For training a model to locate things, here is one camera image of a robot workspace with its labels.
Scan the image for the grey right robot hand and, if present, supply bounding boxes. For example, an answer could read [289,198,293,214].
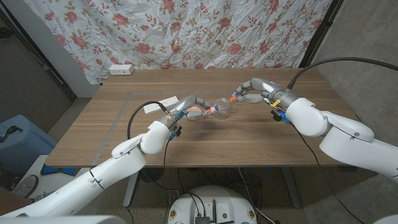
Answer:
[231,77,299,108]

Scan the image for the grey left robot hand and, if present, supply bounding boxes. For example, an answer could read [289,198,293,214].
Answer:
[159,95,216,129]

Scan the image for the round pink jar lid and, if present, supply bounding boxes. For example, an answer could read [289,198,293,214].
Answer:
[183,105,203,121]

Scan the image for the clear glass jar cup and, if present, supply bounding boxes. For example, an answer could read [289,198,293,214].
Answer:
[213,97,233,120]

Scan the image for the flat white rectangular box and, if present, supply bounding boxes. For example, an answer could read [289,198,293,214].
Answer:
[143,95,180,114]

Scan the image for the white power strip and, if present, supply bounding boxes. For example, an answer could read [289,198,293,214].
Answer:
[108,63,135,76]

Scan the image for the floral backdrop cloth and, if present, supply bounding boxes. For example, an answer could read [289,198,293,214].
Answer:
[23,0,333,85]

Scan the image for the black round floor fan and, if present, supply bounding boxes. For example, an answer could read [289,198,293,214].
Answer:
[138,167,165,184]

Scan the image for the metal table leg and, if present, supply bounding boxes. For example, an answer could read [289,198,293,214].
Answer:
[281,166,302,208]
[123,167,141,208]

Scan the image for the white robot torso base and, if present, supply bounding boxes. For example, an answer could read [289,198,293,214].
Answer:
[167,185,258,224]

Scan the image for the blue floor block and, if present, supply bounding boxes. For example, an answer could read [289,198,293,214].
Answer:
[40,164,78,177]

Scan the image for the blue plastic bin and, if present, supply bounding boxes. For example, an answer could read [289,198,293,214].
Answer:
[0,114,58,175]

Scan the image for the white robot head rim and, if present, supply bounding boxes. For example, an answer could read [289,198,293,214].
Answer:
[0,214,127,224]

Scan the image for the person's bare leg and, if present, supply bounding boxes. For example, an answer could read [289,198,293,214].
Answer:
[0,186,34,216]

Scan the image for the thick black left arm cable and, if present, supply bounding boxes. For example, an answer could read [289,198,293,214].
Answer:
[127,100,169,141]

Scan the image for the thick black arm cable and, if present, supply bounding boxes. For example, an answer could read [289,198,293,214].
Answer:
[127,100,169,141]
[285,57,398,91]

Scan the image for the thin black left wrist cable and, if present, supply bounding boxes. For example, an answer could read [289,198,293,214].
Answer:
[163,139,171,191]

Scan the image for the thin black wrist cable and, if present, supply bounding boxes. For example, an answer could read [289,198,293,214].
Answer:
[292,124,358,224]
[163,139,171,191]

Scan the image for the black backdrop post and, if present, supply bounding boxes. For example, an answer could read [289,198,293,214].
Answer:
[298,0,345,68]

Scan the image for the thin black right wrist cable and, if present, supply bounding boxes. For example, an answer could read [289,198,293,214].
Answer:
[292,124,358,224]

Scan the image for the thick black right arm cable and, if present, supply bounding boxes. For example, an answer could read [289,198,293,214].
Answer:
[285,57,398,91]

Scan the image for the grey floor cable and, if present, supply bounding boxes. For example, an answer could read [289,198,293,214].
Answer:
[238,167,276,224]

